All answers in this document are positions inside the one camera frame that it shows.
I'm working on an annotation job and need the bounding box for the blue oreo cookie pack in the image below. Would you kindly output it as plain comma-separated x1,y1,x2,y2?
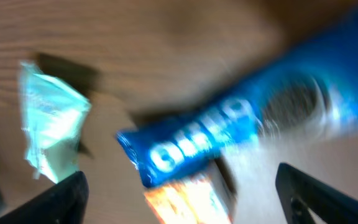
116,8,358,188

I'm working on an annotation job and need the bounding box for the orange snack packet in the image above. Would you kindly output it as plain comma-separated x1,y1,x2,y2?
144,162,236,224

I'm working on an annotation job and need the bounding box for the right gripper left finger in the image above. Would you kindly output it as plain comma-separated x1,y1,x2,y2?
0,171,89,224

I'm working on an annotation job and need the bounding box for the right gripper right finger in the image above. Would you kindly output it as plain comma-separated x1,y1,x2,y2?
275,163,358,223

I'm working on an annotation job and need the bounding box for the light green wipes packet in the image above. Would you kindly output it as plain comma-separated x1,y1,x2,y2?
19,62,91,184

